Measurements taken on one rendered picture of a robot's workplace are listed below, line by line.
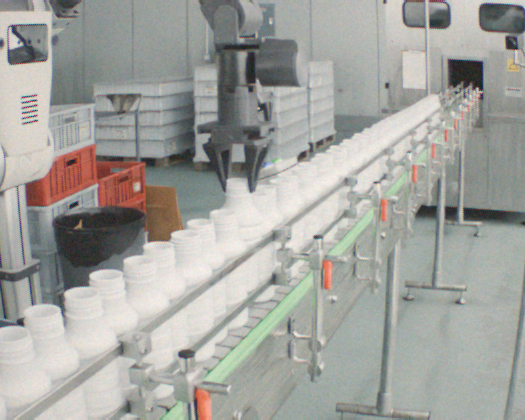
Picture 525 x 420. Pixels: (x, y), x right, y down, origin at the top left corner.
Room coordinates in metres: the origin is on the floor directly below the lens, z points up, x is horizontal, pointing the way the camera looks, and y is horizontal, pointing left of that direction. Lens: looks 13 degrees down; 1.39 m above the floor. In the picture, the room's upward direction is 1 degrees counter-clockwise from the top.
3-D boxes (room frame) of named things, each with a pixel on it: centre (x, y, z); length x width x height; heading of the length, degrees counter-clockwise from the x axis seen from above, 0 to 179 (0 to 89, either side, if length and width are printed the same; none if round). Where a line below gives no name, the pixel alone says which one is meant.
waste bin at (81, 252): (3.16, 0.74, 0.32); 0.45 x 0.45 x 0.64
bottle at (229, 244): (0.98, 0.05, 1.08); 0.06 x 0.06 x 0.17
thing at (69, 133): (3.60, 1.16, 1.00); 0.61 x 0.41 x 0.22; 167
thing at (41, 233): (3.60, 1.15, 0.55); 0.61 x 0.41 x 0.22; 167
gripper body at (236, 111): (1.03, 0.03, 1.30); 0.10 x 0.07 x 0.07; 70
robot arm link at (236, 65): (1.03, 0.03, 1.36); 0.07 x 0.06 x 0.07; 70
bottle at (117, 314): (0.70, 0.16, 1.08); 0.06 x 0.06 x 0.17
